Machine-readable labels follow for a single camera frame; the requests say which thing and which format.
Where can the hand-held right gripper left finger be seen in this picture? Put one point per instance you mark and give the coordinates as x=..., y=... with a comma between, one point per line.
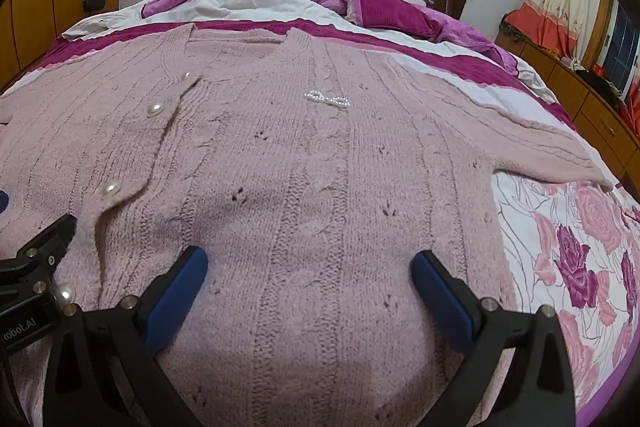
x=176, y=297

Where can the magenta purple quilt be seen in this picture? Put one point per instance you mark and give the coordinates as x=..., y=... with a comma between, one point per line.
x=390, y=12

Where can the pink knitted cardigan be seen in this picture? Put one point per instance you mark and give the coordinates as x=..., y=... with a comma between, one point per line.
x=300, y=182

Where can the dark clothes pile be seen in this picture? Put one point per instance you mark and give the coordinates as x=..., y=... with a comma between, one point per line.
x=600, y=84

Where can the cream and orange curtain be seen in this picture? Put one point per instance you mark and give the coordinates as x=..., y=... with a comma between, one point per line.
x=555, y=7

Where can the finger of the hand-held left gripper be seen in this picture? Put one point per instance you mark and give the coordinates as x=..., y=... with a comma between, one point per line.
x=47, y=239

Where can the floral striped bedsheet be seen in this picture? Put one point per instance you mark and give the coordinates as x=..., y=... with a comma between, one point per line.
x=555, y=232

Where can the window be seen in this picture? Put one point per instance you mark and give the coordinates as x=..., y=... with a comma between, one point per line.
x=622, y=42

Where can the small black bag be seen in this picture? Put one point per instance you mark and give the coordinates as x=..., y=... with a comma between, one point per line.
x=93, y=3

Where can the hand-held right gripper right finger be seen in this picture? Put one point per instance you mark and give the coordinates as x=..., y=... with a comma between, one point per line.
x=444, y=307

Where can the light wooden dresser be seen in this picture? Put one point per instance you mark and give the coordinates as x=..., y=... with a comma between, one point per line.
x=590, y=107

